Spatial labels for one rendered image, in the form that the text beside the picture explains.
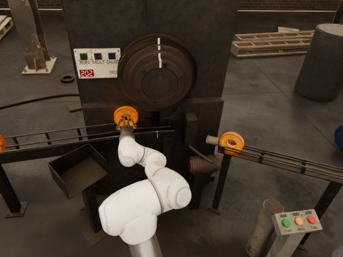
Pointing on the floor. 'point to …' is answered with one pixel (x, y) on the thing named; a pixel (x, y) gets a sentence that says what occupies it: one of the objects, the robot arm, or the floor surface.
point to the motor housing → (198, 161)
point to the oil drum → (322, 65)
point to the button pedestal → (291, 232)
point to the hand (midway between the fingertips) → (125, 114)
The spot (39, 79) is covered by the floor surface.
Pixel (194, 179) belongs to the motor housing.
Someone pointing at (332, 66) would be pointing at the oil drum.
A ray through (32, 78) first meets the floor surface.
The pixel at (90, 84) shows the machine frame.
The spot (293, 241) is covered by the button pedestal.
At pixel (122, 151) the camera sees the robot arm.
